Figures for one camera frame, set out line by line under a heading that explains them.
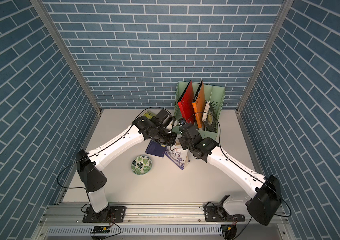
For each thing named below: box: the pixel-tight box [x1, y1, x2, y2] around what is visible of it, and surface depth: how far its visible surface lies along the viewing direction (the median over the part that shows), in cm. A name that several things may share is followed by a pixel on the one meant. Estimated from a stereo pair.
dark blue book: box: [145, 140, 167, 158], surface depth 98 cm
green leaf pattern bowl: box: [131, 154, 153, 175], surface depth 91 cm
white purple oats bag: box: [165, 138, 190, 170], surface depth 80 cm
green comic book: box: [142, 111, 156, 119], surface depth 117 cm
